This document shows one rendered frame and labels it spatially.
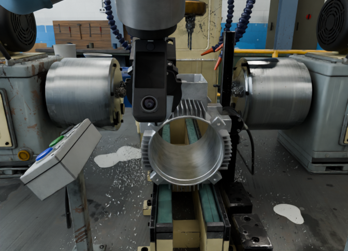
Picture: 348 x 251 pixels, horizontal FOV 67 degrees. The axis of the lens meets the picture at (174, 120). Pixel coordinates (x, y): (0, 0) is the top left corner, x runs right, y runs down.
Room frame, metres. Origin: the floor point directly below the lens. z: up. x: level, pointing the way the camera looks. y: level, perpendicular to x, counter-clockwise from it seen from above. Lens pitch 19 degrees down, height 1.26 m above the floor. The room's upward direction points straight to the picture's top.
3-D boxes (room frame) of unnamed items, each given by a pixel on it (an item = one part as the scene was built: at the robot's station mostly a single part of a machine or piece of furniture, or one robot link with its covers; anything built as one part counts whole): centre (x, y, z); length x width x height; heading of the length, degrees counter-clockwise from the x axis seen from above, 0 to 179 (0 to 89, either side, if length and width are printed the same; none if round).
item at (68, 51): (2.76, 1.12, 0.99); 0.24 x 0.22 x 0.24; 81
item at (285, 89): (0.90, -0.35, 1.04); 0.41 x 0.25 x 0.25; 91
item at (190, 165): (0.59, -0.02, 1.01); 0.20 x 0.19 x 0.19; 1
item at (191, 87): (0.63, -0.02, 1.11); 0.12 x 0.11 x 0.07; 1
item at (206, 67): (1.05, -0.01, 0.97); 0.30 x 0.11 x 0.34; 91
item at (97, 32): (5.57, 1.65, 0.71); 2.21 x 0.95 x 1.43; 81
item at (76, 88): (0.89, 0.34, 1.04); 0.37 x 0.25 x 0.25; 91
